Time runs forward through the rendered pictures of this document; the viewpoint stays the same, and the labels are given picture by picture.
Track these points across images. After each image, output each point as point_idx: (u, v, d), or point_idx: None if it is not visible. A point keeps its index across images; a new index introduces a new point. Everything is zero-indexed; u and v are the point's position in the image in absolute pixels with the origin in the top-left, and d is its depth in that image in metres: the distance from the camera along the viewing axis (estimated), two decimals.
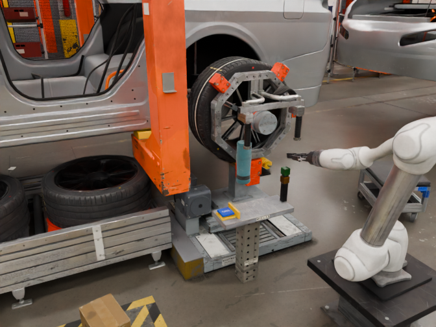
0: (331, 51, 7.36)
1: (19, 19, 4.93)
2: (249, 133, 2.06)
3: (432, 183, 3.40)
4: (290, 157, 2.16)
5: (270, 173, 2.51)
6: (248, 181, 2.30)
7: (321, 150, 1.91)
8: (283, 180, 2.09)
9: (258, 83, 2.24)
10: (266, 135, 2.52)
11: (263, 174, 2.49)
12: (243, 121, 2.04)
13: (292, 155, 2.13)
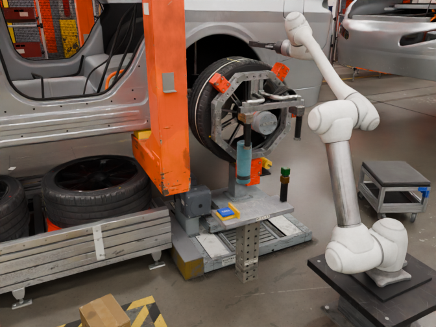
0: (331, 51, 7.36)
1: (19, 19, 4.93)
2: (249, 133, 2.06)
3: (432, 183, 3.40)
4: (251, 41, 2.26)
5: (270, 173, 2.51)
6: (248, 181, 2.30)
7: None
8: (283, 180, 2.09)
9: (258, 83, 2.24)
10: (257, 144, 2.51)
11: (263, 174, 2.49)
12: (243, 121, 2.04)
13: (255, 44, 2.25)
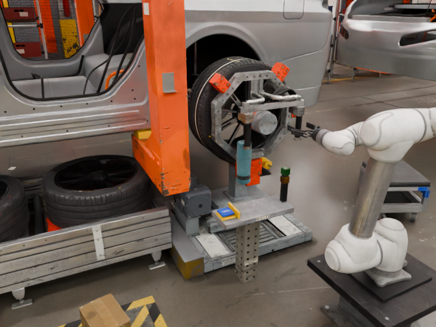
0: (331, 51, 7.36)
1: (19, 19, 4.93)
2: (249, 133, 2.06)
3: (432, 183, 3.40)
4: (289, 126, 2.18)
5: (270, 173, 2.51)
6: (248, 181, 2.30)
7: None
8: (283, 180, 2.09)
9: (258, 83, 2.24)
10: (257, 144, 2.51)
11: (263, 174, 2.49)
12: (243, 121, 2.04)
13: (311, 126, 2.21)
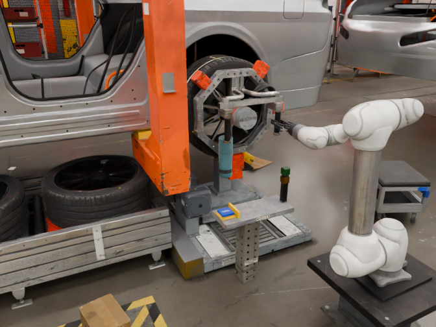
0: (331, 51, 7.36)
1: (19, 19, 4.93)
2: (228, 128, 2.14)
3: (432, 183, 3.40)
4: (272, 120, 2.30)
5: (253, 167, 2.59)
6: (230, 174, 2.38)
7: None
8: (283, 180, 2.09)
9: (239, 80, 2.32)
10: (240, 139, 2.60)
11: (246, 169, 2.57)
12: (223, 117, 2.13)
13: (280, 122, 2.30)
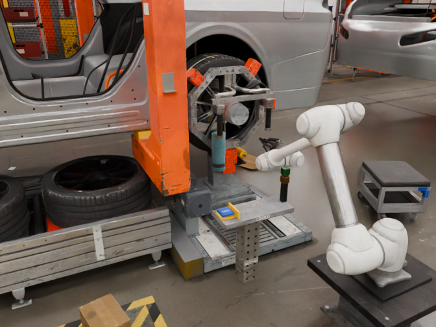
0: (331, 51, 7.36)
1: (19, 19, 4.93)
2: (220, 123, 2.23)
3: (432, 183, 3.40)
4: (259, 139, 2.58)
5: (246, 162, 2.68)
6: (223, 169, 2.47)
7: None
8: (283, 180, 2.09)
9: (231, 77, 2.41)
10: (233, 135, 2.68)
11: (239, 163, 2.66)
12: (215, 112, 2.21)
13: (263, 141, 2.56)
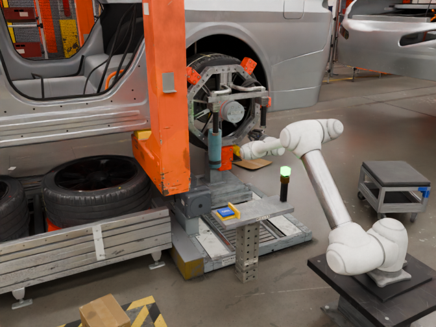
0: (331, 51, 7.36)
1: (19, 19, 4.93)
2: (217, 121, 2.27)
3: (432, 183, 3.40)
4: None
5: (242, 159, 2.73)
6: (219, 165, 2.52)
7: None
8: (283, 180, 2.09)
9: (227, 76, 2.45)
10: (229, 133, 2.73)
11: (235, 161, 2.70)
12: (211, 109, 2.26)
13: None
